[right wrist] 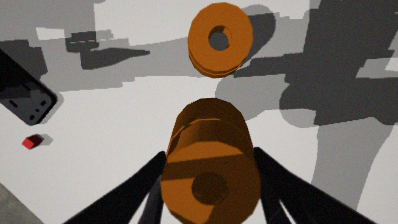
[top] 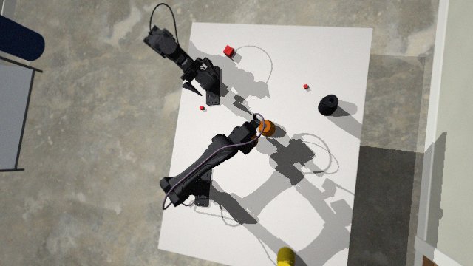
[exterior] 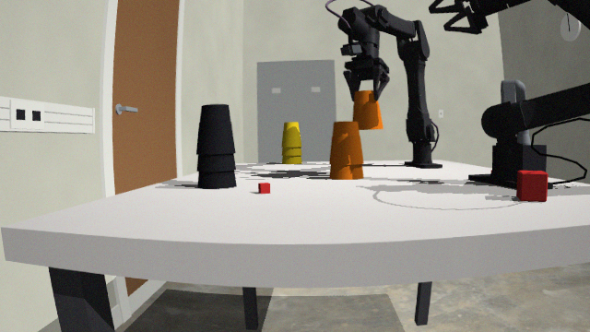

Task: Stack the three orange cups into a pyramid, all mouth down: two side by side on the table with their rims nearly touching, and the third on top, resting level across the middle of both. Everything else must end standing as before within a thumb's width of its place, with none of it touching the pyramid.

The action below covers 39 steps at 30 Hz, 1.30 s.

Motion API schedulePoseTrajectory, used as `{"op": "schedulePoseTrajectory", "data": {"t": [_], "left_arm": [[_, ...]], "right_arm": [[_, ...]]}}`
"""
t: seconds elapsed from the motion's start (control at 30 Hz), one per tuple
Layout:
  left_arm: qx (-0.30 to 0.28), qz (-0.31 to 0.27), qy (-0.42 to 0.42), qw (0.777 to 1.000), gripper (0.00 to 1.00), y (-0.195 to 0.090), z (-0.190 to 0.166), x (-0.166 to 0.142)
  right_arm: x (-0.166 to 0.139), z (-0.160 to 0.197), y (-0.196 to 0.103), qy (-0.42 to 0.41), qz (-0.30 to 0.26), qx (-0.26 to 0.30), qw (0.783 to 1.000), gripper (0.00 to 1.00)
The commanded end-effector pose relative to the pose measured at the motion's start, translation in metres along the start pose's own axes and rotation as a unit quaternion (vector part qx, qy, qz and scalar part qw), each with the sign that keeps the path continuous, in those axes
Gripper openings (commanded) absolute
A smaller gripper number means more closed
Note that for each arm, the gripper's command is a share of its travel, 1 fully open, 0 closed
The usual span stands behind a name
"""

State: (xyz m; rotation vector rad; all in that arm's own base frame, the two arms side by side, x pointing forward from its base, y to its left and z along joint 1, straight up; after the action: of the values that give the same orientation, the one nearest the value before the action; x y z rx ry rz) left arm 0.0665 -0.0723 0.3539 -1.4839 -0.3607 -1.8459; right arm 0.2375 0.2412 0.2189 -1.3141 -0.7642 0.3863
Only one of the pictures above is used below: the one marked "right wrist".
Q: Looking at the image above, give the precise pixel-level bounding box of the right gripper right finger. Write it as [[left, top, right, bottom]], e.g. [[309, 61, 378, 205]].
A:
[[253, 147, 377, 224]]

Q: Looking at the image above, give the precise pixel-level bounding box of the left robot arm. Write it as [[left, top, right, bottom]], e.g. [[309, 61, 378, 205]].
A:
[[0, 49, 57, 126]]

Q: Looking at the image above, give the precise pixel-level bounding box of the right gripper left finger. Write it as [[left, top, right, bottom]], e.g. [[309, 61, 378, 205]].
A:
[[63, 151, 166, 224]]

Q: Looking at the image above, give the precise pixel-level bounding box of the small red block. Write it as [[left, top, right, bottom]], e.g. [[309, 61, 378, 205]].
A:
[[22, 135, 42, 150]]

